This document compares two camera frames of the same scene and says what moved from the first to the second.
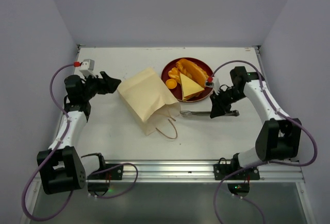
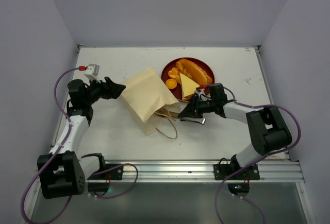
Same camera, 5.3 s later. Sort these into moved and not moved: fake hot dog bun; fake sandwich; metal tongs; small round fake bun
Moved: metal tongs
Not moved: small round fake bun; fake sandwich; fake hot dog bun
